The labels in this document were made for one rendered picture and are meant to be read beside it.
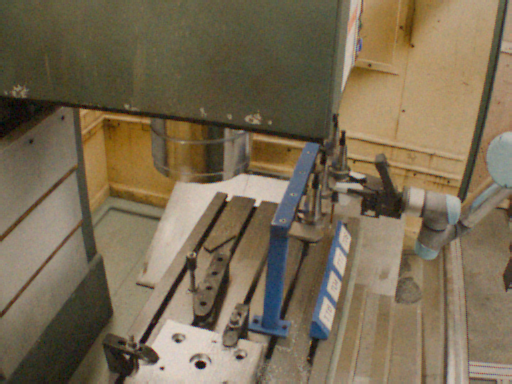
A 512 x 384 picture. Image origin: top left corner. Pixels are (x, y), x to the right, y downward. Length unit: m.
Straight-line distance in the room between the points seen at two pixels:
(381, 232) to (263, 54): 1.35
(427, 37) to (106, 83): 1.24
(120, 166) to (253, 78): 1.67
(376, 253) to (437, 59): 0.72
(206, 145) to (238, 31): 0.20
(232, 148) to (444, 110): 1.17
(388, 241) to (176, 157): 1.23
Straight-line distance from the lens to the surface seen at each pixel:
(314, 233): 1.07
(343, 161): 1.28
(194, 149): 0.72
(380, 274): 1.79
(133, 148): 2.15
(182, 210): 1.93
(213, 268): 1.35
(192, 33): 0.61
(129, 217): 2.23
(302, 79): 0.59
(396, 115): 1.80
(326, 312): 1.29
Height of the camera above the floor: 1.84
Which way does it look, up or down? 32 degrees down
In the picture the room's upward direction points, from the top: 4 degrees clockwise
